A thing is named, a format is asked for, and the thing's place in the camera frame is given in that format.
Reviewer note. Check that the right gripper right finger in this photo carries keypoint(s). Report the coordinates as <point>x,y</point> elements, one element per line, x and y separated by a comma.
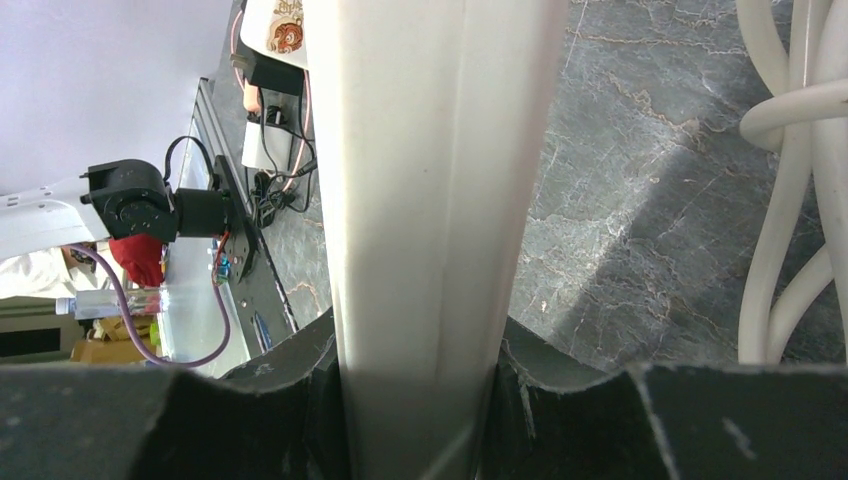
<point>552,417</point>

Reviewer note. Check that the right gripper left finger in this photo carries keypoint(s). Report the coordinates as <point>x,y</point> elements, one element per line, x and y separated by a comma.
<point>278,416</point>

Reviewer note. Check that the white long power strip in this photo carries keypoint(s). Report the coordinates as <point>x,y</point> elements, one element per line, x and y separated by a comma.
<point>429,119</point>

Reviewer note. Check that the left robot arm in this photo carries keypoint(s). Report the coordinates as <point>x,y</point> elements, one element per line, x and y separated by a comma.
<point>115,200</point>

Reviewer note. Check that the white printed plug adapter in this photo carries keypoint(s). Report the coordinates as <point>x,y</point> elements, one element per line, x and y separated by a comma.
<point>275,28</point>

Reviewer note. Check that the white usb charger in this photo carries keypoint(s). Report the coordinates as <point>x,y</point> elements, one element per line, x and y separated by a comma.
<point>266,148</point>

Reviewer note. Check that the small pink charger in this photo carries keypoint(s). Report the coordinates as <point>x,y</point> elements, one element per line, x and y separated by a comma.
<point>250,99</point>

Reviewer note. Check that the black power adapter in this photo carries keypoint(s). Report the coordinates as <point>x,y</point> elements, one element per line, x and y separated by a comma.
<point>270,74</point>

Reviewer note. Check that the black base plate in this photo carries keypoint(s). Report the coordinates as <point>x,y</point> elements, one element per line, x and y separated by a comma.
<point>262,306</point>

